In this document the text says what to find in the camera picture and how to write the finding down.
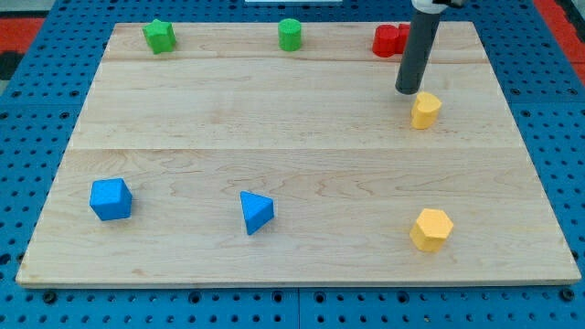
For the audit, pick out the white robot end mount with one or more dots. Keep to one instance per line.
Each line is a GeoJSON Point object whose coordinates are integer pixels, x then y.
{"type": "Point", "coordinates": [436, 6]}

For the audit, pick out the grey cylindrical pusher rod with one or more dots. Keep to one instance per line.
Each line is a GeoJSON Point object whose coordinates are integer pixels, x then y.
{"type": "Point", "coordinates": [422, 32]}

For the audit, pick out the blue triangle block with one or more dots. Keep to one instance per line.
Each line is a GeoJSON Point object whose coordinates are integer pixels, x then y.
{"type": "Point", "coordinates": [257, 210]}

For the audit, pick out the blue cube block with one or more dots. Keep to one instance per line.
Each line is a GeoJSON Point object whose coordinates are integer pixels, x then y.
{"type": "Point", "coordinates": [111, 199]}

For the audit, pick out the red block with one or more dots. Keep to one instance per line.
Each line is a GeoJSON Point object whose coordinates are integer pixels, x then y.
{"type": "Point", "coordinates": [390, 40]}

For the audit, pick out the yellow heart block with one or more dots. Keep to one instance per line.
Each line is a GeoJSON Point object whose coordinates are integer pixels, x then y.
{"type": "Point", "coordinates": [425, 110]}

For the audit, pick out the green cylinder block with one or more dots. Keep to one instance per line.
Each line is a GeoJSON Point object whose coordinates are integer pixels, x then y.
{"type": "Point", "coordinates": [290, 34]}

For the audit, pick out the yellow hexagon block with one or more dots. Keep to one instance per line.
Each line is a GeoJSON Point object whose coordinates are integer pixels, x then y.
{"type": "Point", "coordinates": [431, 229]}

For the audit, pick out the wooden board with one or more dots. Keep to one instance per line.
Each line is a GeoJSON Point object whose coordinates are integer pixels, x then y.
{"type": "Point", "coordinates": [324, 133]}

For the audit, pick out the green star block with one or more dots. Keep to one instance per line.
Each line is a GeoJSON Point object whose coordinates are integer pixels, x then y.
{"type": "Point", "coordinates": [159, 36]}

